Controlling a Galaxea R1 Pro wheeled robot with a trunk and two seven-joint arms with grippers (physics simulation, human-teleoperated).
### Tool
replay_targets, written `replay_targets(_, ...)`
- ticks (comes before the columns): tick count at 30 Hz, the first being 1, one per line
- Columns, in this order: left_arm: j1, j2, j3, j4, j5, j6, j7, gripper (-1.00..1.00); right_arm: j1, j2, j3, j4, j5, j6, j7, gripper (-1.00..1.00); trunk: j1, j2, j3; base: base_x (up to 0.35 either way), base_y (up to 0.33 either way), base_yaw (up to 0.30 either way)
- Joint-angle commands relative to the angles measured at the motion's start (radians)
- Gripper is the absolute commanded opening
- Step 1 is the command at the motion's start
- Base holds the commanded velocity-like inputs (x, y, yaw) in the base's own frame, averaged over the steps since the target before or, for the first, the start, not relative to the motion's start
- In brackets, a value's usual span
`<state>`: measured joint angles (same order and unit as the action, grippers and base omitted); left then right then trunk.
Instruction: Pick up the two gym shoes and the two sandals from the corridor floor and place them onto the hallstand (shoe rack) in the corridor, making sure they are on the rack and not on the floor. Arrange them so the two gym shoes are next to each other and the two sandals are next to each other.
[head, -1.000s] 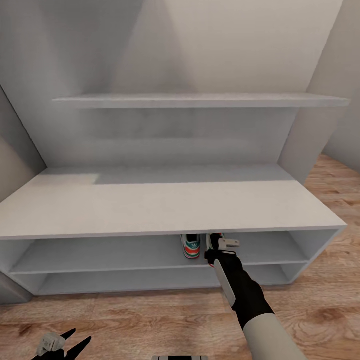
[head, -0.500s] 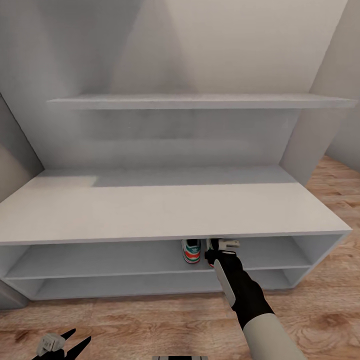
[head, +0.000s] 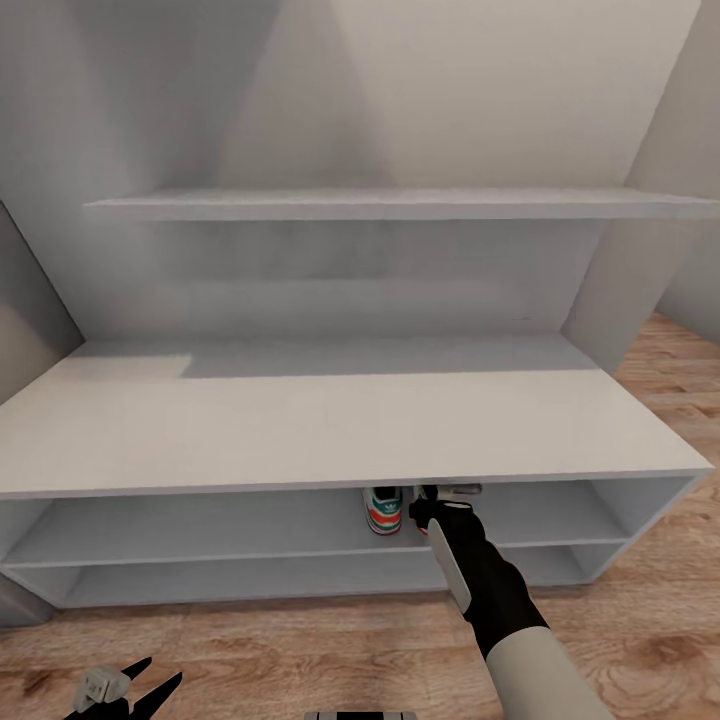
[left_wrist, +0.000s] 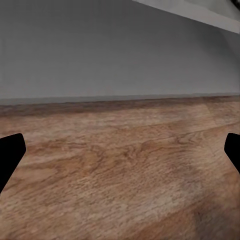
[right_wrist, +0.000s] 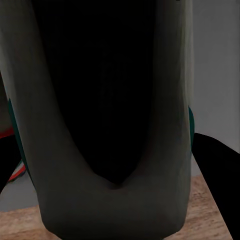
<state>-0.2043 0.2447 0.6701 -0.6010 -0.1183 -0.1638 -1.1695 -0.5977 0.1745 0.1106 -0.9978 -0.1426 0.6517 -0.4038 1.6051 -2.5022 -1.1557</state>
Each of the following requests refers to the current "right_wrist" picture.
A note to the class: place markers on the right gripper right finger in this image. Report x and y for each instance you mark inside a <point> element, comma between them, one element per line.
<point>220,166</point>

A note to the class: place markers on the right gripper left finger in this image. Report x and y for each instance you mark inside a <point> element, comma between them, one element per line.
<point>10,157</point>

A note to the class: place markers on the gym shoe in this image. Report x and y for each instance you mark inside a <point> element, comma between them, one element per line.
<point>100,97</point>
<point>6,129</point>

